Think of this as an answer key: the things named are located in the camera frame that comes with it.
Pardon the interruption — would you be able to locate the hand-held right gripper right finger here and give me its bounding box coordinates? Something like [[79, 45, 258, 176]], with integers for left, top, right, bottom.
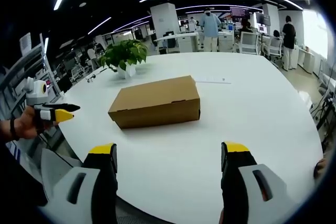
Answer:
[[220, 141, 295, 224]]

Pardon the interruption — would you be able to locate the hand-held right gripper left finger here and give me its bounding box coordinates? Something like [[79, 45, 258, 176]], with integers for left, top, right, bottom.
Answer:
[[41, 142, 118, 224]]

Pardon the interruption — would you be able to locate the brown cardboard shoe box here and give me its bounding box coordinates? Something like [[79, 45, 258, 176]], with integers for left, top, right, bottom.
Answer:
[[108, 75, 202, 130]]

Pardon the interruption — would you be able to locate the person's left hand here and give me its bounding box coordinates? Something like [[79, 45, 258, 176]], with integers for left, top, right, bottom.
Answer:
[[16, 105, 61, 140]]

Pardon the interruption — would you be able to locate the grey metal shelving rack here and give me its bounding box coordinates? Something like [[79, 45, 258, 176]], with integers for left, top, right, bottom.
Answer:
[[0, 31, 67, 124]]

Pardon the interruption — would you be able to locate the black wristband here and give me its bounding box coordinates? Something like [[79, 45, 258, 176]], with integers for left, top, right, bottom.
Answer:
[[9, 118, 20, 141]]

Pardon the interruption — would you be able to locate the person's dark clothing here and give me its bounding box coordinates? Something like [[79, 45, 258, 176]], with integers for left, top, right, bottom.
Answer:
[[0, 140, 49, 208]]

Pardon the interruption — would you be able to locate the green potted plant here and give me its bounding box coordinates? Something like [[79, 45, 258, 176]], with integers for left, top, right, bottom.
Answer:
[[98, 39, 149, 79]]

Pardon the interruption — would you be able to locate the white paper sheet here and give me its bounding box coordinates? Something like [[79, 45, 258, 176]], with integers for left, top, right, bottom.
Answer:
[[193, 74, 233, 84]]

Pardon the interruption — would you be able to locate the white square pillar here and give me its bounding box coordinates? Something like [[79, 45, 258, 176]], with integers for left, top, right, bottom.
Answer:
[[150, 3, 181, 41]]

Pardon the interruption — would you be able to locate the white mesh office chair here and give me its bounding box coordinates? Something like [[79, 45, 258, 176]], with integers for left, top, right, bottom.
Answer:
[[238, 31, 260, 56], [264, 36, 284, 61]]

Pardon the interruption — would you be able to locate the computer monitor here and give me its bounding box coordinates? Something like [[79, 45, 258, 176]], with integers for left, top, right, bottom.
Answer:
[[229, 6, 250, 18], [255, 12, 271, 26]]

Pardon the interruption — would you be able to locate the thin cable on table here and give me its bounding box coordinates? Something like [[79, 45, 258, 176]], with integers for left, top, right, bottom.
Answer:
[[86, 67, 108, 82]]

